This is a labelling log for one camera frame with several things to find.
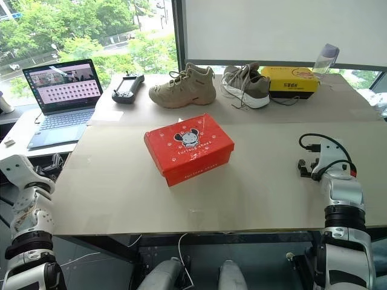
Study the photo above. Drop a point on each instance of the red shoe box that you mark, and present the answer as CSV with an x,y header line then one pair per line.
x,y
187,151

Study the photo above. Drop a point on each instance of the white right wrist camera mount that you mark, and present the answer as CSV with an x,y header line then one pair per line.
x,y
331,154

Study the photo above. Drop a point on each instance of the grey rounded shape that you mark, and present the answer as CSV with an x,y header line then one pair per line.
x,y
231,276
163,275

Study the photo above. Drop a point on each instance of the small white adapter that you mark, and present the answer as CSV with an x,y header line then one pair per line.
x,y
9,142

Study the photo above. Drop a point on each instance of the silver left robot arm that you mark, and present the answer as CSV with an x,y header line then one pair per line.
x,y
30,266

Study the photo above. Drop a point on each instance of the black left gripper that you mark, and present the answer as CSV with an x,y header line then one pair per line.
x,y
45,175

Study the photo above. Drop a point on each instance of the black handheld remote controller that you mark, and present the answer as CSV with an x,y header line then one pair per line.
x,y
128,87

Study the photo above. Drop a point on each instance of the yellow shoe box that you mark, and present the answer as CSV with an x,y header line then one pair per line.
x,y
287,77

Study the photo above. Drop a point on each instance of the black table frame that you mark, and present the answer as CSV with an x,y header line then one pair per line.
x,y
242,238

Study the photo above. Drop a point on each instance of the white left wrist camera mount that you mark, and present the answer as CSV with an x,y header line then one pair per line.
x,y
21,172

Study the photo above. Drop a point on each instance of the white cylindrical stand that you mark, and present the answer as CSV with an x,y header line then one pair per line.
x,y
5,104

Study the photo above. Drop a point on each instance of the white roller blind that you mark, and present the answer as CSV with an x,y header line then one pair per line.
x,y
272,30

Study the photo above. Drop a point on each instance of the beige cardboard sheet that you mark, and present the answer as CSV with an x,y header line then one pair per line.
x,y
121,187

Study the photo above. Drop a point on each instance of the grey sneaker with white sole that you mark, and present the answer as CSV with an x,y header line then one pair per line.
x,y
257,86

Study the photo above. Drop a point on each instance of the silver-blue open laptop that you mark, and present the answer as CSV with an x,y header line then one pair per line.
x,y
65,121

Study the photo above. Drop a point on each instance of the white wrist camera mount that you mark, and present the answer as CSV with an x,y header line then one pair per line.
x,y
331,154
21,172

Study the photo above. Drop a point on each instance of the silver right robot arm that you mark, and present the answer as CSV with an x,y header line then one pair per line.
x,y
344,193

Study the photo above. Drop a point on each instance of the white plastic bag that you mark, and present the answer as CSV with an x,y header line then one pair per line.
x,y
382,105

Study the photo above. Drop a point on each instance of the clear bottle with purple cap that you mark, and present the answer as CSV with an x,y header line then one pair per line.
x,y
325,62

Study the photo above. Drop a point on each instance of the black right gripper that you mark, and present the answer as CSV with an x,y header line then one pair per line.
x,y
310,169

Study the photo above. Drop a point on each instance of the beige boot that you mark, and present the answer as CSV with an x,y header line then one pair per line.
x,y
184,90

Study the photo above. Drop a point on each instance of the white side desk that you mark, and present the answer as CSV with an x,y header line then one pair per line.
x,y
18,127

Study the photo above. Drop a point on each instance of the dark window frame post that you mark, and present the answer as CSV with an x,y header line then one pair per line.
x,y
179,36

